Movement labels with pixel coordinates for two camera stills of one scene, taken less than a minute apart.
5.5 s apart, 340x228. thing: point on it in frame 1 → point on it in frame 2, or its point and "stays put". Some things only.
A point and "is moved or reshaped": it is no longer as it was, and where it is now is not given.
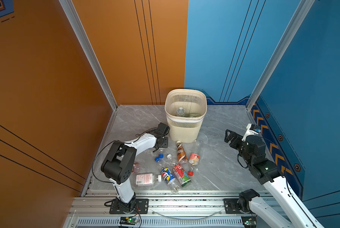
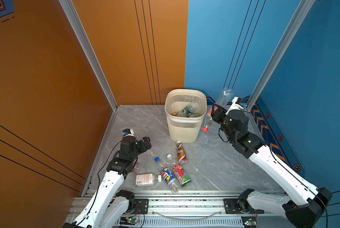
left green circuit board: (126, 220) stays put
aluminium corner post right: (303, 10) stays put
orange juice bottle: (136, 167) stays put
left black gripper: (165, 144) → (146, 143)
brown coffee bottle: (182, 157) stays put
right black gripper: (238, 138) → (220, 113)
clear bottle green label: (180, 111) is moved or reshaped
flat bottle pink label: (146, 179) stays put
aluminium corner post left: (70, 11) stays put
